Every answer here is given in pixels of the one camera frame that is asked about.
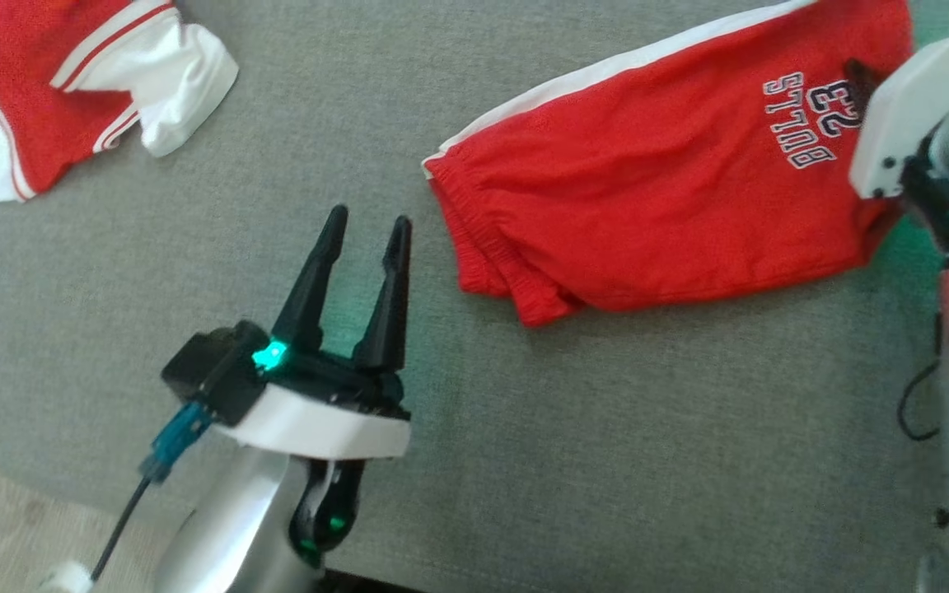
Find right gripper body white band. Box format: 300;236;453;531
848;29;949;199

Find left gripper body green-lit band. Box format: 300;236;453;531
215;348;413;461

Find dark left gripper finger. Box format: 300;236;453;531
352;216;414;369
272;204;349;353

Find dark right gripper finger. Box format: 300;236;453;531
843;58;886;117

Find red Bulls 23 shorts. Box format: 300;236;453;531
422;0;917;329

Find red jersey with white trim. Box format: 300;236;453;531
0;0;241;226

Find left cable with blue connector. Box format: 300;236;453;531
91;401;214;582

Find thin black looped cable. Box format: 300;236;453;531
896;359;943;443

